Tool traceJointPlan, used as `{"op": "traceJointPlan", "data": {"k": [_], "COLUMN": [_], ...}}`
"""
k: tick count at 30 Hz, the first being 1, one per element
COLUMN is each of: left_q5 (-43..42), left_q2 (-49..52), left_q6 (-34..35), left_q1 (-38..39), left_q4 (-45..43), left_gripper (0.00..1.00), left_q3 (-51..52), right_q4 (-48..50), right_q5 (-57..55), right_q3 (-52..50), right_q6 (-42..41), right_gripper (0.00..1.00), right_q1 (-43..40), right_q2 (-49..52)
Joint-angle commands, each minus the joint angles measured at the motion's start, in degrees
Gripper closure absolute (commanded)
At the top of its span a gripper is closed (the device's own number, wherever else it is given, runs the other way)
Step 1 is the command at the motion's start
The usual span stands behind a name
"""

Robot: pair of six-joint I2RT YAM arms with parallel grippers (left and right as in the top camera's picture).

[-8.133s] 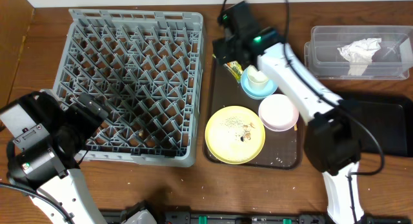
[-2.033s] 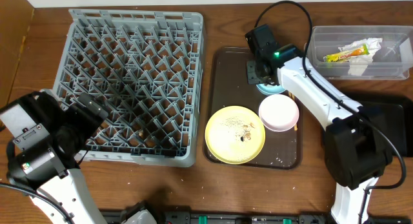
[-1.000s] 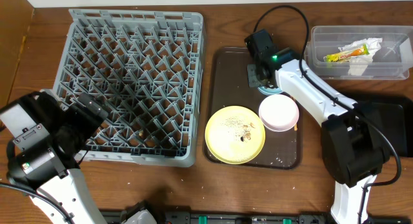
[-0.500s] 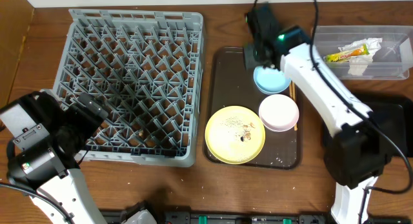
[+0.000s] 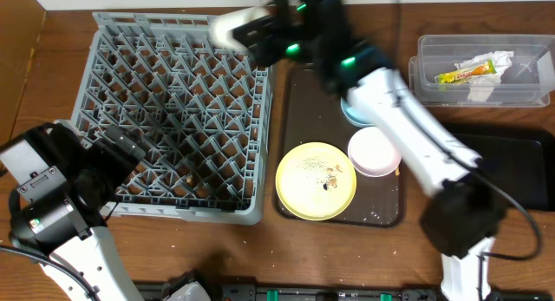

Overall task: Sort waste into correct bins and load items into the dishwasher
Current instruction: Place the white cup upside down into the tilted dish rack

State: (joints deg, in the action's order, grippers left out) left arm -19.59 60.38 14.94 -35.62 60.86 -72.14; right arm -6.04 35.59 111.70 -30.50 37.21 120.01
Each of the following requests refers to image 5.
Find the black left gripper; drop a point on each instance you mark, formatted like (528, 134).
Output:
(114, 147)

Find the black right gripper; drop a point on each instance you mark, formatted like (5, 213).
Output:
(256, 36)

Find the cream white cup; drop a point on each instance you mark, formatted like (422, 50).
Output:
(221, 27)

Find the white paper napkin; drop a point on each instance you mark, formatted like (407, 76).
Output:
(482, 86)

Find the yellow green snack wrapper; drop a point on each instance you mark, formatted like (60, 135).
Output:
(464, 75)

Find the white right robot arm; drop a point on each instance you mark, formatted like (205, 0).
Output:
(464, 212)

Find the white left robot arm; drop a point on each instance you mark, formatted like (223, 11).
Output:
(55, 208)

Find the dark brown tray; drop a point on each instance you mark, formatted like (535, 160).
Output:
(312, 115)

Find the light blue saucer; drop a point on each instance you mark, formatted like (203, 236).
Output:
(353, 117)

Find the grey plastic dish rack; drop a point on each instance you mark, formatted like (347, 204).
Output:
(201, 111)

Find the pink bowl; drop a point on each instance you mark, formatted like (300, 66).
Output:
(372, 154)

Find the yellow plate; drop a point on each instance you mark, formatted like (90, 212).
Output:
(315, 181)

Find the clear plastic bin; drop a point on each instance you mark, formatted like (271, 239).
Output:
(527, 83)

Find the black bin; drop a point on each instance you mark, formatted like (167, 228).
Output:
(519, 160)

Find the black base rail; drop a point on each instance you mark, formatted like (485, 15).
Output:
(228, 288)

